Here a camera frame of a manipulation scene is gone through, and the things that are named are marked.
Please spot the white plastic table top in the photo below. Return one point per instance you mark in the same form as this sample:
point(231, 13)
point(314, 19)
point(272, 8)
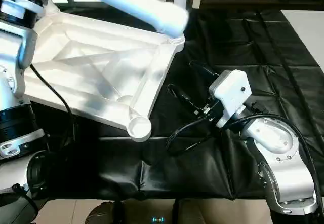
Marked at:
point(101, 67)

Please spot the black mat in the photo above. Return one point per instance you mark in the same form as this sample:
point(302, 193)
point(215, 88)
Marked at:
point(228, 158)

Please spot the grey right robot foot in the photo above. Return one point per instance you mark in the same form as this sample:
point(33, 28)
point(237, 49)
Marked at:
point(190, 213)

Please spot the grey robot foot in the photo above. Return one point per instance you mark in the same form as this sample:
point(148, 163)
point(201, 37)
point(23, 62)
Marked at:
point(190, 213)
point(104, 214)

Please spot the grey left robot foot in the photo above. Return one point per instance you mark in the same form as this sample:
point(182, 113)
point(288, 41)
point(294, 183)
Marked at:
point(104, 214)

